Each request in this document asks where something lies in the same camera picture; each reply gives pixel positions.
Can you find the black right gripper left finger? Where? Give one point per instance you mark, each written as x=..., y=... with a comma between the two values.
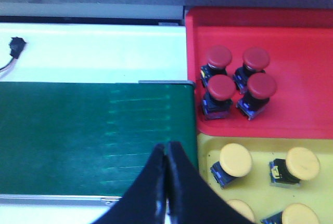
x=145, y=200

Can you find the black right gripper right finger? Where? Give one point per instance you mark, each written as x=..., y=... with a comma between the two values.
x=191, y=200

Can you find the yellow mushroom push button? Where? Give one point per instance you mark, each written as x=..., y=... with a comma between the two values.
x=235, y=161

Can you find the red push button top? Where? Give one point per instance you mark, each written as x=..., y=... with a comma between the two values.
x=217, y=100

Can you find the yellow push button corner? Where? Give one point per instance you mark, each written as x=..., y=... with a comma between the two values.
x=300, y=164

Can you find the red push button spare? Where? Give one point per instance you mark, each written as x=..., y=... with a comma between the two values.
x=260, y=88

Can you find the red mushroom push button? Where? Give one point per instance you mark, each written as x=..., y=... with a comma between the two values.
x=218, y=57

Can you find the yellow plastic tray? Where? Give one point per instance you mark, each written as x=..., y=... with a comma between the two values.
x=256, y=190

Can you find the green conveyor belt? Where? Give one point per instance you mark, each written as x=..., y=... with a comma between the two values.
x=88, y=139

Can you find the red plastic bin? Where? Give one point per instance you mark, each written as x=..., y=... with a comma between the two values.
x=299, y=43

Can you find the aluminium conveyor side rail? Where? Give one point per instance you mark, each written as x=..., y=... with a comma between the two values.
x=67, y=200

